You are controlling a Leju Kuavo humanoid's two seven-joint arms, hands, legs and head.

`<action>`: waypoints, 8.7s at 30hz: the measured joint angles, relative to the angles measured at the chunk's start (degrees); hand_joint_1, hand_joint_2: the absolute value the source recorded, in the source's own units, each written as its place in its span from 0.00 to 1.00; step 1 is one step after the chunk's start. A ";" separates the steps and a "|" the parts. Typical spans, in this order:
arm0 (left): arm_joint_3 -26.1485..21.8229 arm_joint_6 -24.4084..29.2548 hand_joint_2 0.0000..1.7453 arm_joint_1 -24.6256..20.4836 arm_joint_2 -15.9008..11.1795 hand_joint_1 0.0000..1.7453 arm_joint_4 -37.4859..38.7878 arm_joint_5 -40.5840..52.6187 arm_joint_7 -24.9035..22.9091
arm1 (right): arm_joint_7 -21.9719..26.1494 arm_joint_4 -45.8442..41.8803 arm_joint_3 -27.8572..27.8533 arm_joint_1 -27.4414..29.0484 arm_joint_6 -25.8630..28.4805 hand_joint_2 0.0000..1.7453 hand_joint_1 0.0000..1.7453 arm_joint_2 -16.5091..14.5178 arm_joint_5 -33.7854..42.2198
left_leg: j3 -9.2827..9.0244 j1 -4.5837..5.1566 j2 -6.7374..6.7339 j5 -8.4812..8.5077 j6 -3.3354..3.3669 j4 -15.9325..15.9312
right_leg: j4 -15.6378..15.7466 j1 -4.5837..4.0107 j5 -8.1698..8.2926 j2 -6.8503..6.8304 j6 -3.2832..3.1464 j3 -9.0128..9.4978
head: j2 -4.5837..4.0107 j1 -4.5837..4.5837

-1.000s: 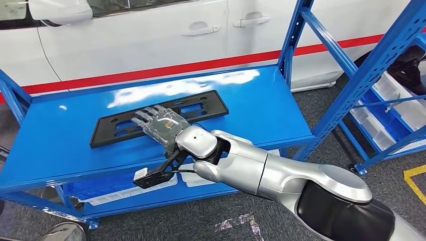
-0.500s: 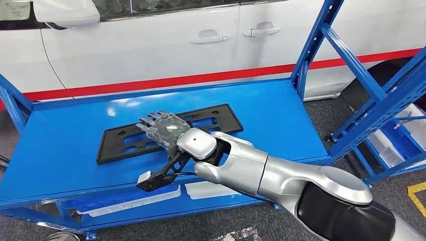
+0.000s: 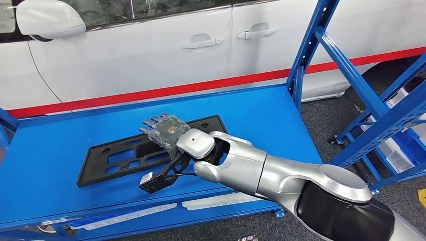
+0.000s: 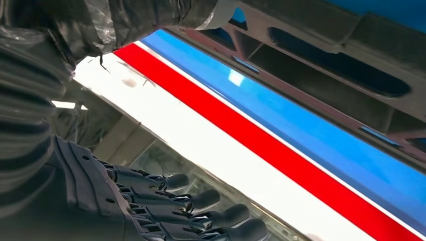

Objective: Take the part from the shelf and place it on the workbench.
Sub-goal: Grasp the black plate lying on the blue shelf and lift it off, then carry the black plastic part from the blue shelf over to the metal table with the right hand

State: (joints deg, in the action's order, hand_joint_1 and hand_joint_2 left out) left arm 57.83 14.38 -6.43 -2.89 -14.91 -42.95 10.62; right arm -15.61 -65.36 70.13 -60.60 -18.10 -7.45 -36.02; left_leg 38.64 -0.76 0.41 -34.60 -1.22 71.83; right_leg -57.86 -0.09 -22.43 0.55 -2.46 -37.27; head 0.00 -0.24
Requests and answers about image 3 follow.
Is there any blue metal shelf rack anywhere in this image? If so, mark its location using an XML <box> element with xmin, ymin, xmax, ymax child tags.
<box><xmin>0</xmin><ymin>0</ymin><xmax>426</xmax><ymax>241</ymax></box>

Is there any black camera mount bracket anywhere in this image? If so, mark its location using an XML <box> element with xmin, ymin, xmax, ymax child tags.
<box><xmin>139</xmin><ymin>152</ymin><xmax>192</xmax><ymax>195</ymax></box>

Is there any black plastic car part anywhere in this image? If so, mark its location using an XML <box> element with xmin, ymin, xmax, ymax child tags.
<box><xmin>76</xmin><ymin>114</ymin><xmax>229</xmax><ymax>188</ymax></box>

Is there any white car red stripe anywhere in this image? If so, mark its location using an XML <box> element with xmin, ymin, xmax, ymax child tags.
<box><xmin>0</xmin><ymin>0</ymin><xmax>426</xmax><ymax>119</ymax></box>

